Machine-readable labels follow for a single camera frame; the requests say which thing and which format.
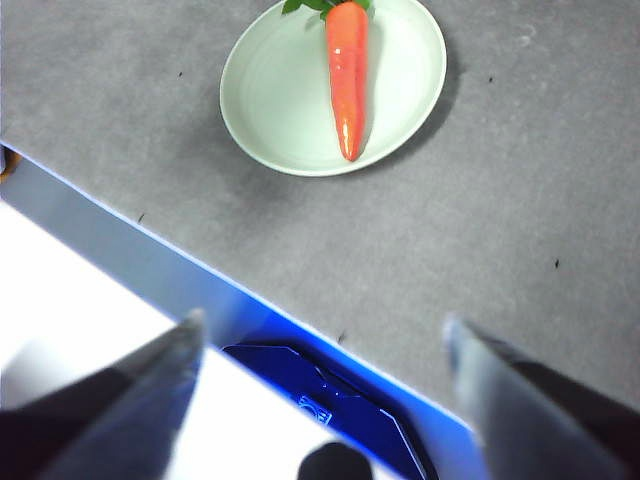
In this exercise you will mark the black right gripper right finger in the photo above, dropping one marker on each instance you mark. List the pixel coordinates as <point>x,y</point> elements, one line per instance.
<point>540,425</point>

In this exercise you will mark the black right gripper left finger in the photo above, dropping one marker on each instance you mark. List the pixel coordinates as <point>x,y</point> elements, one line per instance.
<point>110,425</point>

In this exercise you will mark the green plate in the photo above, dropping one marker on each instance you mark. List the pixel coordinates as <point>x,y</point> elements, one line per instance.
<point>280,100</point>

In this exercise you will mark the orange carrot with green leaves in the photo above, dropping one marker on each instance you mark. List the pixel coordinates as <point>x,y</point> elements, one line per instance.
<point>347,75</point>

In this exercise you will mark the black rounded object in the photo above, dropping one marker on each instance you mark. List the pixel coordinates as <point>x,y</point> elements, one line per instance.
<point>335,465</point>

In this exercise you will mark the small brown object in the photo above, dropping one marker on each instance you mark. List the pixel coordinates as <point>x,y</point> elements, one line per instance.
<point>7,167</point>

